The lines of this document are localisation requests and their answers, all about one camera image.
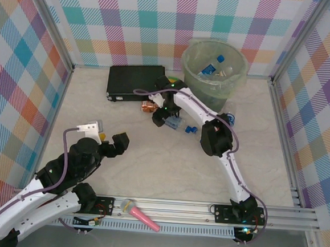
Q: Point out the brown label bottle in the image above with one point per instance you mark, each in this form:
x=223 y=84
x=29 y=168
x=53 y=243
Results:
x=147 y=108

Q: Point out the small crushed blue bottle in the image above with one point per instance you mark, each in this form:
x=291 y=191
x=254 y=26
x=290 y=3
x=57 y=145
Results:
x=191 y=129

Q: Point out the blue label bottle blue cap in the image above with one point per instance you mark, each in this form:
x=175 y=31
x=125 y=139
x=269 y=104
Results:
x=209 y=69

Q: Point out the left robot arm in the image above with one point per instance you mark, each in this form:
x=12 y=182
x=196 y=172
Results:
x=9 y=211

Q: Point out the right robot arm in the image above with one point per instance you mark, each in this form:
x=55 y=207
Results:
x=237 y=180

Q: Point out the green translucent bin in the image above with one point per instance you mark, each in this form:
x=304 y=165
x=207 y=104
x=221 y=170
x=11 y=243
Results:
x=212 y=100

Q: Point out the multicolour toy block stack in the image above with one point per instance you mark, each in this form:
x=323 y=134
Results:
x=173 y=79

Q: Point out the black ribbed hard case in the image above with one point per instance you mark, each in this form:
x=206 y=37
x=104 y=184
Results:
x=131 y=80

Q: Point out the blue label water bottle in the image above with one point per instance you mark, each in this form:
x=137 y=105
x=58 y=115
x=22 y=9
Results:
x=231 y=118

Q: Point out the small circuit board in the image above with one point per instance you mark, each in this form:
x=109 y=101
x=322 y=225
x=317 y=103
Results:
x=94 y=223
x=245 y=230

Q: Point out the pink microphone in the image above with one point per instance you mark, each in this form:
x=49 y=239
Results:
x=143 y=216

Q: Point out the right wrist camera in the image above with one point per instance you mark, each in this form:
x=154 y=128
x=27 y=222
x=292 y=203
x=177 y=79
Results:
x=156 y=99

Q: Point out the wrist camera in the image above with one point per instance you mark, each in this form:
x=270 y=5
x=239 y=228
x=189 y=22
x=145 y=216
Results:
x=156 y=99
x=88 y=129

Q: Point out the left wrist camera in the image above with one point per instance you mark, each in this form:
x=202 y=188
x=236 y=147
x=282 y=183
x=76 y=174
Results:
x=88 y=129

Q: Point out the aluminium frame side rail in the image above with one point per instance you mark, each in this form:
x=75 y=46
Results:
x=284 y=138
x=54 y=115

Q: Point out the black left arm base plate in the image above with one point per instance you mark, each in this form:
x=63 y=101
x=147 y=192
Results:
x=105 y=204

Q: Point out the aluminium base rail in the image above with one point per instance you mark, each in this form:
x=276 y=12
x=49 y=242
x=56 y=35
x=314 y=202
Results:
x=175 y=210

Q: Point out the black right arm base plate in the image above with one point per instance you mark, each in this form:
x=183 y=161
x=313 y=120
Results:
x=223 y=214

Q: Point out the aluminium frame post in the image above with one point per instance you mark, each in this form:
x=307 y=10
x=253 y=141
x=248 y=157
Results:
x=52 y=26
x=299 y=39

